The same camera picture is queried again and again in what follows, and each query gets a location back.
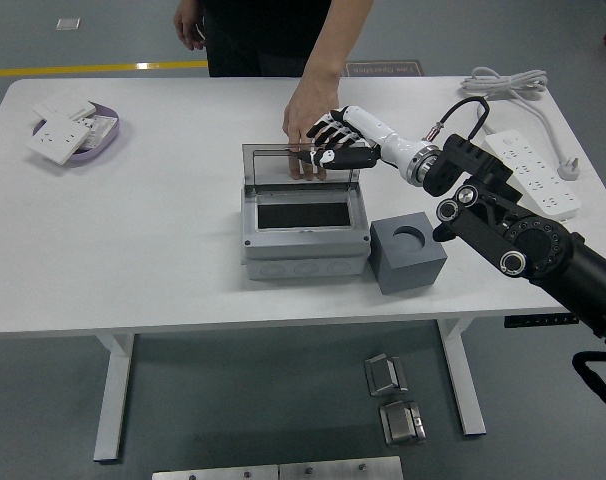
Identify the small square floor plate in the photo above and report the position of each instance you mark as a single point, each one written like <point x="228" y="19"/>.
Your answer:
<point x="68" y="25"/>

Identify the white socket panel grey print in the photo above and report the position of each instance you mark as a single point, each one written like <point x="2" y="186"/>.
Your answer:
<point x="100" y="127"/>

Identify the metal bracket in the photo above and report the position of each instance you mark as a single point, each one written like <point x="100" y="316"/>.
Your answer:
<point x="400" y="425"/>
<point x="383" y="375"/>

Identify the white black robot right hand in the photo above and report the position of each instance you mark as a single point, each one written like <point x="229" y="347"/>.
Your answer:
<point x="383" y="140"/>

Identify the grey cube with round recess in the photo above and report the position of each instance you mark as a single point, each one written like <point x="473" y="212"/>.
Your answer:
<point x="408" y="270"/>

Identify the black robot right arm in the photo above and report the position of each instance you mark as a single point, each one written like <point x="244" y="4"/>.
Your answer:
<point x="533" y="240"/>

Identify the yellow floor tape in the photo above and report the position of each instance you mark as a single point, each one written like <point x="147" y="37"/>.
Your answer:
<point x="133" y="66"/>

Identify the person's left forearm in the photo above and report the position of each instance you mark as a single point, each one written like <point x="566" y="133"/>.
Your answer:
<point x="340" y="40"/>

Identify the white power strip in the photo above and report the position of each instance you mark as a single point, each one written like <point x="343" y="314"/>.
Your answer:
<point x="553" y="195"/>

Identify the white wall socket panel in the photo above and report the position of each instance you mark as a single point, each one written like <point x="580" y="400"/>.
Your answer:
<point x="58" y="140"/>

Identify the white table leg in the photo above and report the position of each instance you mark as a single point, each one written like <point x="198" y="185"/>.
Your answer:
<point x="114" y="400"/>
<point x="467" y="400"/>

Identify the grey metal plate with bolts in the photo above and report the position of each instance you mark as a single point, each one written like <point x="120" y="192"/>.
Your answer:
<point x="333" y="470"/>

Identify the white wall switch panel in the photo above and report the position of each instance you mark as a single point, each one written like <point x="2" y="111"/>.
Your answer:
<point x="63" y="106"/>

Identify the person's left hand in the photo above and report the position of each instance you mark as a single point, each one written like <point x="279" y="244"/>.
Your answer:
<point x="308" y="107"/>

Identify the person's right hand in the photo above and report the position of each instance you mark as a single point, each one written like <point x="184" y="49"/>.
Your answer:
<point x="189" y="25"/>

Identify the black table control panel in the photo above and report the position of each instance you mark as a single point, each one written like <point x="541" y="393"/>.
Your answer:
<point x="538" y="321"/>

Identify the dark floor sign orange text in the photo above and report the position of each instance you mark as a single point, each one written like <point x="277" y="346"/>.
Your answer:
<point x="383" y="69"/>

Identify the purple oval tray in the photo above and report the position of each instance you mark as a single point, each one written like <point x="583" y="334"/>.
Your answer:
<point x="107" y="140"/>

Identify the grey junction box clear lid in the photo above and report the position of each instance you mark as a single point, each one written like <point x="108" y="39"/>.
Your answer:
<point x="303" y="245"/>

